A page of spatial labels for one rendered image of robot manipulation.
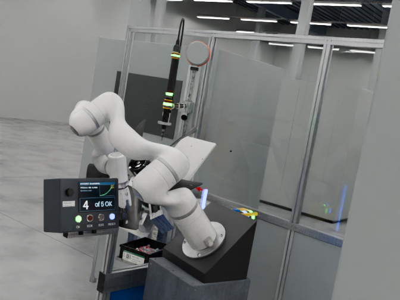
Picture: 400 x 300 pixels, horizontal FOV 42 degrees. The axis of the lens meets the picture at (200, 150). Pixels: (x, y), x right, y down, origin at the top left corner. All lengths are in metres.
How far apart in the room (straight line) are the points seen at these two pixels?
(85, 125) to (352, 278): 1.78
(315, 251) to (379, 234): 2.64
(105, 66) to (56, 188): 3.78
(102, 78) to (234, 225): 3.71
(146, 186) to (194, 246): 0.37
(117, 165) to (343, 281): 2.15
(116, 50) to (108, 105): 3.44
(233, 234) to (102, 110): 0.71
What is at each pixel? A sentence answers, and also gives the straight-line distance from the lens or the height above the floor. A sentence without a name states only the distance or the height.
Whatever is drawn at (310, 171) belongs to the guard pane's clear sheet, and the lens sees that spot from 2.95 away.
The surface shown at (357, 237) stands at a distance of 0.31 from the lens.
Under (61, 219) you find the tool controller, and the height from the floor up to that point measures 1.12.
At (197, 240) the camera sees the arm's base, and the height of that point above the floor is 1.06.
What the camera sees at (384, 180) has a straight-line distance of 0.31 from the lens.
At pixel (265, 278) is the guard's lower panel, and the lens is 3.16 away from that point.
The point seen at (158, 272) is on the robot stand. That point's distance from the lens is 2.13.
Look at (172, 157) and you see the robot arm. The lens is 1.88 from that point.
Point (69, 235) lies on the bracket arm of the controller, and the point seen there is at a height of 1.04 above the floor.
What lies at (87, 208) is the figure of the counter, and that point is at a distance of 1.92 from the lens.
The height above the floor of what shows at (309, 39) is 2.03.
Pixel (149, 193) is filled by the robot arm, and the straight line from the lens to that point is 1.85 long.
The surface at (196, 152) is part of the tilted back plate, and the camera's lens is 3.00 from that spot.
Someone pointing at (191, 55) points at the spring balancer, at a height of 1.86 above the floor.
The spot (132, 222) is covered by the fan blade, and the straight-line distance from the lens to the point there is 2.59.
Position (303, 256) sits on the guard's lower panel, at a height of 0.84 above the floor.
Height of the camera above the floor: 1.62
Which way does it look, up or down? 6 degrees down
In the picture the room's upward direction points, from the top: 10 degrees clockwise
